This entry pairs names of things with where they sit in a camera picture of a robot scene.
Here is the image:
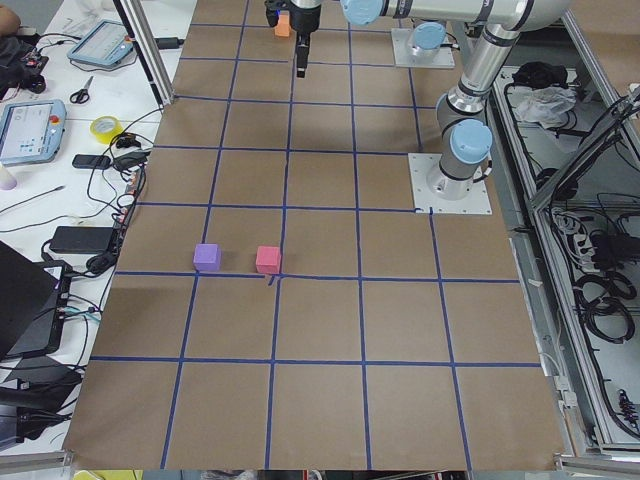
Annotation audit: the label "far teach pendant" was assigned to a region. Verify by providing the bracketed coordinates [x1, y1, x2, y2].
[67, 20, 133, 69]

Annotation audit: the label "black phone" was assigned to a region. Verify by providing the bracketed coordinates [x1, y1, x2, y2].
[72, 154, 111, 170]

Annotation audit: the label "pink foam block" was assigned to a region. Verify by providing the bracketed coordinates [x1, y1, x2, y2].
[255, 245, 281, 275]

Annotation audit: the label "black handled scissors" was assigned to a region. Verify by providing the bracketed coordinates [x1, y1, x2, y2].
[69, 76, 94, 105]

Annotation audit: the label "black power adapter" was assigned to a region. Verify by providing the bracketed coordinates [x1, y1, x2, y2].
[49, 226, 114, 254]

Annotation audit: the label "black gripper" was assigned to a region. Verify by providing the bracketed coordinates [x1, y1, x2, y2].
[289, 0, 321, 78]
[264, 0, 289, 28]

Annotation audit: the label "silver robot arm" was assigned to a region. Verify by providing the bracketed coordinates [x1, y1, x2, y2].
[341, 0, 570, 200]
[264, 1, 446, 60]

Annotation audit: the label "crumpled white cloth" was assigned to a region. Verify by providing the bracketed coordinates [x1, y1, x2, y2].
[514, 86, 577, 129]

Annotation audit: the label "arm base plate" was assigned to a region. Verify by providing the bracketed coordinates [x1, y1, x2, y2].
[408, 153, 492, 215]
[391, 28, 455, 69]

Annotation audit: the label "black cable bundle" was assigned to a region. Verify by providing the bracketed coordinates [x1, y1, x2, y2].
[574, 279, 639, 346]

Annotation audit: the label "aluminium frame post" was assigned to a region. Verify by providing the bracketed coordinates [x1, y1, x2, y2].
[113, 0, 174, 107]

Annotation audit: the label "yellow tape roll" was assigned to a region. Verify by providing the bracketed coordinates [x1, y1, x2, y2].
[90, 115, 124, 145]

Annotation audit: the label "teach pendant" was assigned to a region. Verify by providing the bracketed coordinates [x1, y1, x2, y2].
[67, 20, 133, 69]
[1, 99, 67, 166]

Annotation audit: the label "black laptop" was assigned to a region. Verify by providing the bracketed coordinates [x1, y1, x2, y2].
[1, 243, 71, 360]

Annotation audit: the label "purple foam block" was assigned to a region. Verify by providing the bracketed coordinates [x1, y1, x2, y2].
[193, 243, 222, 272]

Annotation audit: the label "near teach pendant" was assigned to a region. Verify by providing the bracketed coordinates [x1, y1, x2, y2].
[1, 99, 67, 166]

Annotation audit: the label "orange foam block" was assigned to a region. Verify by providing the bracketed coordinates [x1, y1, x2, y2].
[274, 11, 291, 38]

